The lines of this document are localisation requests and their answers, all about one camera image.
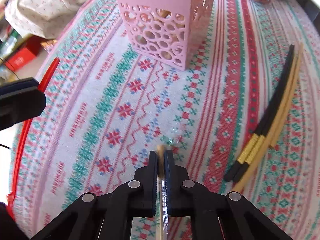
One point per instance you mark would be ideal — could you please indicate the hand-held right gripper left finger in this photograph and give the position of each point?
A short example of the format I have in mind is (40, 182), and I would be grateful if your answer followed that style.
(153, 192)

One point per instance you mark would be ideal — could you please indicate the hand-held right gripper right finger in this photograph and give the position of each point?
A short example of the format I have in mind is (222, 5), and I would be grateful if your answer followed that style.
(168, 192)

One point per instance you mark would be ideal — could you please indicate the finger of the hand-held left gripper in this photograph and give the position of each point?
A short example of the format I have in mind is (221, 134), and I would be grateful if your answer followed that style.
(20, 105)

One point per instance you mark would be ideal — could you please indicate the red plastic spoon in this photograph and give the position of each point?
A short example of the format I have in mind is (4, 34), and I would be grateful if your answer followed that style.
(51, 72)

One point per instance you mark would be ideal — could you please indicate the black chopstick with gold band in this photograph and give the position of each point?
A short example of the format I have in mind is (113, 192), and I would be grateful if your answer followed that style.
(258, 140)
(245, 155)

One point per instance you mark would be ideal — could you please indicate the red box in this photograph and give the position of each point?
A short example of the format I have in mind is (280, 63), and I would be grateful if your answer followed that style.
(17, 60)

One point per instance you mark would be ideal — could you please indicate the clear plastic scrap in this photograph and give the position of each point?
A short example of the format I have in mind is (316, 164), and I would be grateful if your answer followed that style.
(175, 130)

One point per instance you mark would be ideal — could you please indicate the gold patterned box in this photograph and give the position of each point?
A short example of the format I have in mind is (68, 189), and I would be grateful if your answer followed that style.
(48, 45)

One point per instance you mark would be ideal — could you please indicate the white floral cloth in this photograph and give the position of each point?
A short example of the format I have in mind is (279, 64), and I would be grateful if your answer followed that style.
(50, 5)

